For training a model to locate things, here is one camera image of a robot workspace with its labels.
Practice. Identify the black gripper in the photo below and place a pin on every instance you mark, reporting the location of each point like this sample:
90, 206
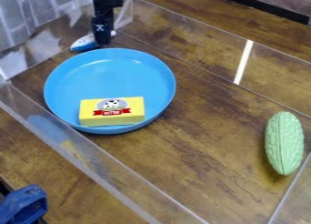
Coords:
102, 29

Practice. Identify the green bitter gourd toy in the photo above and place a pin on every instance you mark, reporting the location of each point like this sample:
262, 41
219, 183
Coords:
285, 142

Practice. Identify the clear acrylic enclosure wall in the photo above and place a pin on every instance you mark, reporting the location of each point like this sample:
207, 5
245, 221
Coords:
194, 168

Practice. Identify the blue round plastic tray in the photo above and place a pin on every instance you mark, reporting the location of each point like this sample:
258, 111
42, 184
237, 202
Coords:
108, 74

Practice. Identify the yellow butter block toy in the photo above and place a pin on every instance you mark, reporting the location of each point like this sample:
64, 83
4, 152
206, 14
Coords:
111, 111

